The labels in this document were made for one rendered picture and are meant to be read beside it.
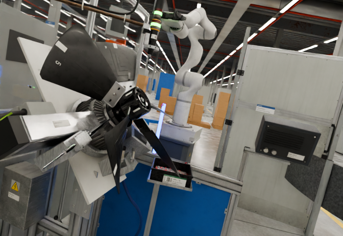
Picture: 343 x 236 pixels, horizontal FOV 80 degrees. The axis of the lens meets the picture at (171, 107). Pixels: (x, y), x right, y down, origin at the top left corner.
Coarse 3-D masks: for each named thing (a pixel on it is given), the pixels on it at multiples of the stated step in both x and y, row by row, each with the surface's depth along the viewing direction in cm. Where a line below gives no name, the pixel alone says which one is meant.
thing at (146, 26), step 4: (144, 24) 88; (148, 24) 89; (144, 28) 88; (148, 28) 89; (144, 32) 89; (148, 32) 89; (144, 36) 91; (148, 36) 89; (144, 40) 89; (148, 40) 90; (144, 44) 90; (148, 44) 89; (152, 48) 90; (156, 48) 90
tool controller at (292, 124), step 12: (264, 120) 107; (276, 120) 108; (288, 120) 111; (264, 132) 107; (276, 132) 105; (288, 132) 103; (300, 132) 101; (312, 132) 100; (264, 144) 109; (276, 144) 107; (288, 144) 105; (300, 144) 103; (312, 144) 101; (276, 156) 109; (288, 156) 106; (300, 156) 104
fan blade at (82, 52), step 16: (64, 32) 62; (80, 32) 66; (80, 48) 66; (96, 48) 71; (48, 64) 58; (64, 64) 62; (80, 64) 66; (96, 64) 70; (48, 80) 59; (64, 80) 63; (80, 80) 67; (96, 80) 71; (112, 80) 75; (96, 96) 73
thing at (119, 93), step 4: (116, 84) 78; (112, 88) 77; (116, 88) 78; (120, 88) 80; (124, 88) 81; (108, 92) 76; (112, 92) 78; (116, 92) 79; (120, 92) 80; (124, 92) 81; (108, 96) 77; (112, 96) 78; (116, 96) 79; (120, 96) 80; (104, 100) 76; (108, 100) 77; (112, 100) 79; (116, 100) 80; (108, 104) 78; (112, 104) 79
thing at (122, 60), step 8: (104, 48) 94; (112, 48) 97; (120, 48) 100; (128, 48) 103; (104, 56) 92; (112, 56) 94; (120, 56) 96; (128, 56) 99; (136, 56) 103; (112, 64) 92; (120, 64) 93; (128, 64) 96; (120, 72) 91; (128, 72) 93; (120, 80) 90; (128, 80) 91
